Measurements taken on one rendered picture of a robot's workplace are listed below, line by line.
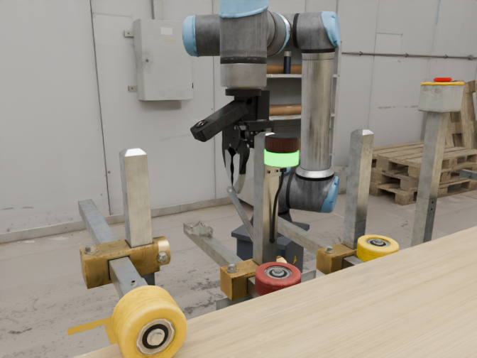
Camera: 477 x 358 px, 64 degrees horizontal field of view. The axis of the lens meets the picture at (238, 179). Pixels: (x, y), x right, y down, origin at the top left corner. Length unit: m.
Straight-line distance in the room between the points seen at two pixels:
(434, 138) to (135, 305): 0.83
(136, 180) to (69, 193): 2.77
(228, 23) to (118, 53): 2.60
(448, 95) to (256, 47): 0.50
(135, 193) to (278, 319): 0.28
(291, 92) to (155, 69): 1.49
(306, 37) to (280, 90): 2.55
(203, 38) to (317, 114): 0.64
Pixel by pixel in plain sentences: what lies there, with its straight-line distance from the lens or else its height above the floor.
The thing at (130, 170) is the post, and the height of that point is 1.10.
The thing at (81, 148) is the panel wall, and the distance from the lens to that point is 3.30.
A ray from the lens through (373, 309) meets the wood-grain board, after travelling 0.63.
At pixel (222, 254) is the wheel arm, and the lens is 0.85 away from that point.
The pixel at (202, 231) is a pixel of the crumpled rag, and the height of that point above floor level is 0.87.
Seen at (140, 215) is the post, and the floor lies 1.02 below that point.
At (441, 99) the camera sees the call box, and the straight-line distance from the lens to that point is 1.04.
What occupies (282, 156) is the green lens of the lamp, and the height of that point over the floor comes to 1.10.
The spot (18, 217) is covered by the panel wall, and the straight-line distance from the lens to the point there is 3.40.
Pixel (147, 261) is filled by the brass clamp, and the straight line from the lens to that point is 0.65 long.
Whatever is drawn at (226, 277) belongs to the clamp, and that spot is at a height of 0.86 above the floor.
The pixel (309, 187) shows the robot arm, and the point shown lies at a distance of 1.48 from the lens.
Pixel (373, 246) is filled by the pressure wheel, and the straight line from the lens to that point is 0.82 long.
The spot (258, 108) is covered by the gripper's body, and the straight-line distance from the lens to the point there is 0.77.
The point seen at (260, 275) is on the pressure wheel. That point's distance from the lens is 0.67.
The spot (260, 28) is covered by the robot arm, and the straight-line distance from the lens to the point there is 0.75.
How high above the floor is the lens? 1.23
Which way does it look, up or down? 15 degrees down
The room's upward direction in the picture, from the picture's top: straight up
